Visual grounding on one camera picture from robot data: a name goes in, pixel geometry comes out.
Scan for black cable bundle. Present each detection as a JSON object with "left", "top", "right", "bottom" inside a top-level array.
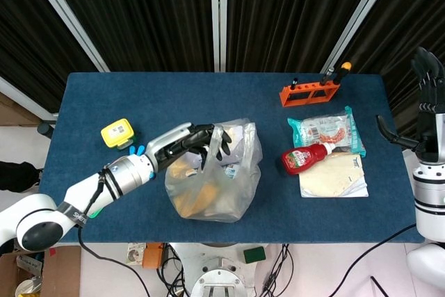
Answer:
[
  {"left": 156, "top": 244, "right": 191, "bottom": 297},
  {"left": 262, "top": 243, "right": 296, "bottom": 297}
]

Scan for black curtain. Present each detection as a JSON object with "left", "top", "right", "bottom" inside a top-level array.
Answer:
[
  {"left": 226, "top": 0, "right": 382, "bottom": 74},
  {"left": 43, "top": 0, "right": 213, "bottom": 72},
  {"left": 0, "top": 0, "right": 98, "bottom": 113},
  {"left": 342, "top": 0, "right": 445, "bottom": 141}
]

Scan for white silver robot base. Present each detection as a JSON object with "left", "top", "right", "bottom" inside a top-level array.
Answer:
[{"left": 170, "top": 243, "right": 279, "bottom": 297}]

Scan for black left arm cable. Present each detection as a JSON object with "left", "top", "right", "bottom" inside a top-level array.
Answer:
[{"left": 76, "top": 225, "right": 154, "bottom": 297}]

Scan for white printed card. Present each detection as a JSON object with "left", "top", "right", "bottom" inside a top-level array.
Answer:
[{"left": 125, "top": 243, "right": 147, "bottom": 263}]

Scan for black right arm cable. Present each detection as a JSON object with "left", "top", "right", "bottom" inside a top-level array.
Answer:
[{"left": 326, "top": 223, "right": 416, "bottom": 297}]

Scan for orange tool rack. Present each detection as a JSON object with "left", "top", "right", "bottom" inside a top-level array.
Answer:
[{"left": 278, "top": 82, "right": 341, "bottom": 108}]

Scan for blue hand clapper green handle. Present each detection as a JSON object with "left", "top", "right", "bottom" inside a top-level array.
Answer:
[{"left": 86, "top": 145, "right": 156, "bottom": 218}]

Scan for beige flatbread package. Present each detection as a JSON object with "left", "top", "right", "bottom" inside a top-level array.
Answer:
[{"left": 299, "top": 152, "right": 366, "bottom": 198}]

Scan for brown bread piece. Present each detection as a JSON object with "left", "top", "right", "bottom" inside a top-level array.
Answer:
[{"left": 173, "top": 180, "right": 218, "bottom": 218}]

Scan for black cloth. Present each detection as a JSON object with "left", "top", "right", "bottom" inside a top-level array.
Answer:
[{"left": 0, "top": 160, "right": 45, "bottom": 192}]

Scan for brown cardboard box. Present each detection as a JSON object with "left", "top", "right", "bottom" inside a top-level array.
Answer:
[{"left": 0, "top": 245, "right": 81, "bottom": 297}]

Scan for clear plastic bag with groceries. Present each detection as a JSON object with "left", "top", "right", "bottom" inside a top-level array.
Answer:
[{"left": 163, "top": 118, "right": 262, "bottom": 223}]

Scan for teal snack package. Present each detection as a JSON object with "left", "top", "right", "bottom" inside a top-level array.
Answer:
[{"left": 286, "top": 105, "right": 368, "bottom": 158}]

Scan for red ketchup bottle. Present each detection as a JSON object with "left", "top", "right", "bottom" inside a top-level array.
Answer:
[{"left": 281, "top": 142, "right": 337, "bottom": 175}]

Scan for yellow plastic box with label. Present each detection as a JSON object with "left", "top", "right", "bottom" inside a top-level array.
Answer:
[{"left": 100, "top": 118, "right": 136, "bottom": 150}]

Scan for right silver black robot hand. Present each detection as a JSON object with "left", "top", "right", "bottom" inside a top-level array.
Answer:
[{"left": 376, "top": 46, "right": 445, "bottom": 165}]

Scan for black rod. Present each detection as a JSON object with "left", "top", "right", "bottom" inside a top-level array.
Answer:
[{"left": 370, "top": 275, "right": 389, "bottom": 297}]

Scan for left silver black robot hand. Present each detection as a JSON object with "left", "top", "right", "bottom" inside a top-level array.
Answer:
[{"left": 145, "top": 122, "right": 233, "bottom": 172}]

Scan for orange box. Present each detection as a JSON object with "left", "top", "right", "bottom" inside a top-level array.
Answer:
[{"left": 141, "top": 243, "right": 165, "bottom": 270}]

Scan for white frame post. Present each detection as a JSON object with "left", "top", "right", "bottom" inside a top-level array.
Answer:
[
  {"left": 21, "top": 0, "right": 111, "bottom": 73},
  {"left": 209, "top": 0, "right": 229, "bottom": 72},
  {"left": 320, "top": 0, "right": 401, "bottom": 74}
]

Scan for screwdriver with orange cap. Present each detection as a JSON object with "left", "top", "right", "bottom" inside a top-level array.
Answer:
[{"left": 334, "top": 61, "right": 353, "bottom": 86}]

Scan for green block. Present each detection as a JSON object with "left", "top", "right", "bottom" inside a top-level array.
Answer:
[{"left": 243, "top": 246, "right": 267, "bottom": 264}]

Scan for blue felt table cover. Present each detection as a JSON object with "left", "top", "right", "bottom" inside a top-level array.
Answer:
[{"left": 38, "top": 72, "right": 425, "bottom": 245}]

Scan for white paper sheets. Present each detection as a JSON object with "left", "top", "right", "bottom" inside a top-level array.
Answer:
[{"left": 343, "top": 154, "right": 369, "bottom": 198}]

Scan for black grey tool handle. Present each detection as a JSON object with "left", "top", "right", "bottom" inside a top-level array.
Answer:
[{"left": 320, "top": 66, "right": 335, "bottom": 86}]

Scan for brown cardboard sheet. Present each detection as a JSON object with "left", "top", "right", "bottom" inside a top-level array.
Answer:
[{"left": 0, "top": 91, "right": 40, "bottom": 127}]

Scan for white frame rail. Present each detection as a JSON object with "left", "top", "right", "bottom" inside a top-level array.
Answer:
[{"left": 0, "top": 76, "right": 59, "bottom": 121}]

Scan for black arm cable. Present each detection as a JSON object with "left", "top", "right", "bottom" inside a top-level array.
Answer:
[
  {"left": 76, "top": 225, "right": 154, "bottom": 297},
  {"left": 326, "top": 223, "right": 416, "bottom": 297}
]

